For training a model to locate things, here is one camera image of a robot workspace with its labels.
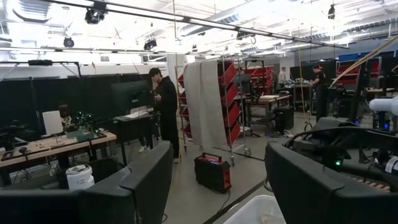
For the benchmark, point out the black monitor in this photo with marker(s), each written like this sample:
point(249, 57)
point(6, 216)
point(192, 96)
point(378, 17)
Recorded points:
point(130, 93)

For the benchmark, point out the wooden work table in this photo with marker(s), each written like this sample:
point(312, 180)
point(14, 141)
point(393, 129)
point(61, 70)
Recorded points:
point(56, 146)

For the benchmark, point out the clear plastic storage bin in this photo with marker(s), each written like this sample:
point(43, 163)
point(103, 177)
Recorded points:
point(255, 211)

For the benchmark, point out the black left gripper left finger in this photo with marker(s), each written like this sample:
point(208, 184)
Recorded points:
point(93, 208)

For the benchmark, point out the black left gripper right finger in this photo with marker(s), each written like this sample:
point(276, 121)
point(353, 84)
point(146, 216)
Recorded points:
point(311, 199)

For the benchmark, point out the rack with red bins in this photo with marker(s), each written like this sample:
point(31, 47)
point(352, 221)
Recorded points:
point(231, 102)
point(262, 76)
point(349, 70)

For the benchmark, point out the beige diagonal pole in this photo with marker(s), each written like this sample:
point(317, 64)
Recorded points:
point(363, 60)

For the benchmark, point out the black desk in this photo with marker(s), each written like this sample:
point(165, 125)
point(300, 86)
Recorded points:
point(133, 124)

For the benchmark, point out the black camera on rail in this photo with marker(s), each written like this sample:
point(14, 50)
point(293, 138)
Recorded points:
point(93, 16)

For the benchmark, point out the white cylinder device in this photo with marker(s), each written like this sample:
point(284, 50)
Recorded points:
point(385, 105)

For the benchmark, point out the black overhead rail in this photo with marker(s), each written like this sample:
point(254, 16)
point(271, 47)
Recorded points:
point(211, 23)

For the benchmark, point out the black ceiling spotlight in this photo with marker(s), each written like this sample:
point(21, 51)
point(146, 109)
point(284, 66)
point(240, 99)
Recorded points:
point(68, 42)
point(331, 12)
point(150, 44)

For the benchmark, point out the wooden workbench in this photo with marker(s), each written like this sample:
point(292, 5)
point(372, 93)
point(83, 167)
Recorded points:
point(267, 100)

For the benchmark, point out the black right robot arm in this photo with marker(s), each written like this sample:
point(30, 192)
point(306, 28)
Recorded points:
point(326, 143)

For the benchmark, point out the red black toolbox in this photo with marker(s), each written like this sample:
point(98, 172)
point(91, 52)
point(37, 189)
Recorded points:
point(213, 171)

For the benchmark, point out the black equipment case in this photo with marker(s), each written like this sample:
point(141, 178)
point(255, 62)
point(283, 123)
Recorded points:
point(283, 117)

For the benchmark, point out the white upright board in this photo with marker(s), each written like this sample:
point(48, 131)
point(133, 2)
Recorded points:
point(52, 122)

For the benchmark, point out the black curtain partition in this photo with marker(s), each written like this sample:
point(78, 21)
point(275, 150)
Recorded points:
point(87, 93)

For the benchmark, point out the white bucket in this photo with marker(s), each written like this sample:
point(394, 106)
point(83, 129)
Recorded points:
point(80, 177)

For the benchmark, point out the person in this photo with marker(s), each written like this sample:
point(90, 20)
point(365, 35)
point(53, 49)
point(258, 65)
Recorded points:
point(282, 75)
point(320, 90)
point(166, 105)
point(64, 116)

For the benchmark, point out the grey cloth on rack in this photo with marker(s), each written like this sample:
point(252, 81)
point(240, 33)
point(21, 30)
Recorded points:
point(203, 102)

